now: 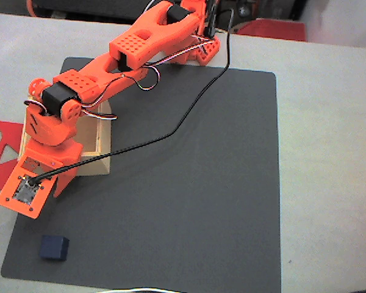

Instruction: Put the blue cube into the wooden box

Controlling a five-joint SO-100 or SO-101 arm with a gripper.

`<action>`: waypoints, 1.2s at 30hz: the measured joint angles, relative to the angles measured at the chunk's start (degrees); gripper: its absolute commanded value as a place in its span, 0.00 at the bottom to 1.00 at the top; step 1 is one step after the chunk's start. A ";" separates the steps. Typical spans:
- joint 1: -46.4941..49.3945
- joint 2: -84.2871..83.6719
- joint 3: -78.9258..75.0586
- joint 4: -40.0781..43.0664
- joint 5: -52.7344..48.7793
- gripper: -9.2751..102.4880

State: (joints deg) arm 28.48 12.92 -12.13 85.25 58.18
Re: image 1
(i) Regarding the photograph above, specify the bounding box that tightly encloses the wooden box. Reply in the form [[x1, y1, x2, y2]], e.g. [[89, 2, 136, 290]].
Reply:
[[17, 97, 113, 177]]

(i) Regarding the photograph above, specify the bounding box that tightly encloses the orange gripper camera mount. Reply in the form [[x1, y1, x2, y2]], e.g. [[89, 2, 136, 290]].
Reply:
[[0, 154, 59, 220]]

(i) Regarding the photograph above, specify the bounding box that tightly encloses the blue cube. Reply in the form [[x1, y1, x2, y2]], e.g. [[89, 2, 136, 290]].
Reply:
[[38, 234, 70, 261]]

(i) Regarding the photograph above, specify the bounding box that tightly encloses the dark grey mat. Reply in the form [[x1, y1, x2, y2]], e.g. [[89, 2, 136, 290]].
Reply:
[[0, 57, 282, 293]]

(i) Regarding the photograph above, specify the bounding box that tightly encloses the white cable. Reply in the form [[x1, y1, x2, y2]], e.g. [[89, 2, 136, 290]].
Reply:
[[96, 286, 184, 293]]

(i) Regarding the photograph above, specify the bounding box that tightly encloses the orange cable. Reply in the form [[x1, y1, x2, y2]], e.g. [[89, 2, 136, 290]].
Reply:
[[26, 0, 38, 18]]

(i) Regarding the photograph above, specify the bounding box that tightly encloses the red flat object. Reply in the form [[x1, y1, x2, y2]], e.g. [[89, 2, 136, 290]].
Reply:
[[236, 18, 307, 42]]

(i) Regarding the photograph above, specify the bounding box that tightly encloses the black camera cable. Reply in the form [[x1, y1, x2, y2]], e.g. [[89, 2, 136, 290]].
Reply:
[[29, 8, 235, 186]]

